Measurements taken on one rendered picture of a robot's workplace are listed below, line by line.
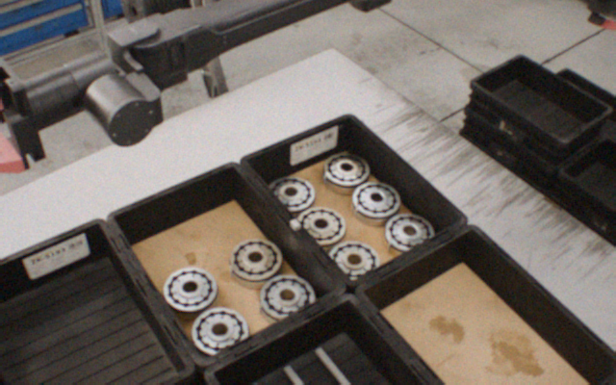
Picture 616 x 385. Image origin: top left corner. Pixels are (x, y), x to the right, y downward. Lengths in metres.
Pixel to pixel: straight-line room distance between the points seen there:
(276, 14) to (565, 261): 1.04
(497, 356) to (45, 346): 0.83
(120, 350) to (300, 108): 0.94
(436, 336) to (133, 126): 0.77
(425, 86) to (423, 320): 2.09
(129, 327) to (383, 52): 2.45
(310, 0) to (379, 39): 2.69
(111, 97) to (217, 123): 1.19
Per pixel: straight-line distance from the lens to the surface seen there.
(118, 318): 1.32
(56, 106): 0.75
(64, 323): 1.34
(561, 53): 3.78
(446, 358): 1.27
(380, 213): 1.42
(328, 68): 2.09
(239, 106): 1.93
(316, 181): 1.52
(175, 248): 1.40
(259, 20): 0.84
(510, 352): 1.31
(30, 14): 3.02
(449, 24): 3.79
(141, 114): 0.71
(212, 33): 0.81
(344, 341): 1.26
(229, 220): 1.44
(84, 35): 3.13
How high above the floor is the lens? 1.89
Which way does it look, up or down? 44 degrees down
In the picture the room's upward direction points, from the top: 3 degrees clockwise
